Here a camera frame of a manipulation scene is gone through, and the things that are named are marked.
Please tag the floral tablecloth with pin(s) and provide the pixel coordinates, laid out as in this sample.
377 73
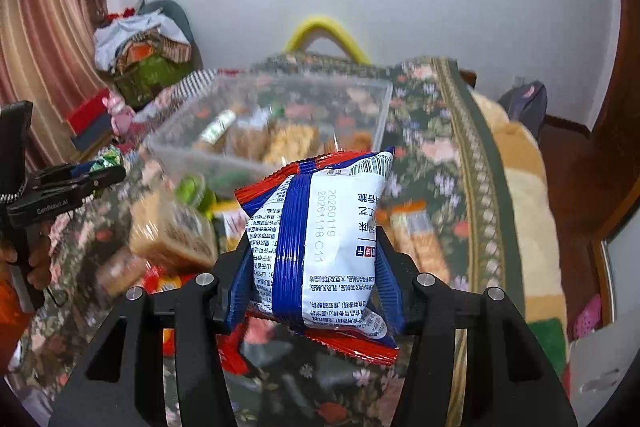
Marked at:
430 167

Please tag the pile of clothes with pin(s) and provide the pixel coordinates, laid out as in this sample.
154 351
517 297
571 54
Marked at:
142 52

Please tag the green white snack tube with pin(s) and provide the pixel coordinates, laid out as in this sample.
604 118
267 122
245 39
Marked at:
217 128

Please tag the striped pink curtain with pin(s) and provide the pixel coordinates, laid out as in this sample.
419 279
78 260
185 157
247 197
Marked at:
45 37

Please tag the clear plastic container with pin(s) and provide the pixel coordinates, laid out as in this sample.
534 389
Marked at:
272 127

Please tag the yellow chair back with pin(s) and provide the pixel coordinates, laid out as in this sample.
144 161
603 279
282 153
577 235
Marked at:
326 36

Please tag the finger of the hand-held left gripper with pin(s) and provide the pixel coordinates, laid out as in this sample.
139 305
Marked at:
97 177

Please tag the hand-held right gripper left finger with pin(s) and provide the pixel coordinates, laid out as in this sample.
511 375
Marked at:
237 291

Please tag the dark backpack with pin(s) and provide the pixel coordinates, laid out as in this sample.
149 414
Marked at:
522 104

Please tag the stack of red blue boxes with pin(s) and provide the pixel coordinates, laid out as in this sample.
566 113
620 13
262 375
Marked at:
90 124

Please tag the person's left hand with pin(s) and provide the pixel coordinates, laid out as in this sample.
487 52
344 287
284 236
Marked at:
37 257

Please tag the green snack packet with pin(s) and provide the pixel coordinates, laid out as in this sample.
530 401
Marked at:
192 192

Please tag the pink plush toy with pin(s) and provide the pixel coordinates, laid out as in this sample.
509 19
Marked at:
120 114

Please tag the red white blue snack packet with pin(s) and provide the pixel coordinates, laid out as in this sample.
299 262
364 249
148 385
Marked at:
320 234

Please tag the orange cracker packet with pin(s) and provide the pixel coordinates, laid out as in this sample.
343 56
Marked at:
417 234

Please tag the green wrapped candy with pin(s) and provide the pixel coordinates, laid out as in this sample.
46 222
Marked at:
104 161

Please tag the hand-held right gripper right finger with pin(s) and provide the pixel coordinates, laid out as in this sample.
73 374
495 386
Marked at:
387 289

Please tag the pink slipper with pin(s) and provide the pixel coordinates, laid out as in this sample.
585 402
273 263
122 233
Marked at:
587 319

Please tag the tan biscuit packet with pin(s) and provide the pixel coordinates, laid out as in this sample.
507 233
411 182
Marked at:
172 229

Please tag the pile of fried snack packets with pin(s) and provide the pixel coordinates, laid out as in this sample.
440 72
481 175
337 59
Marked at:
290 139

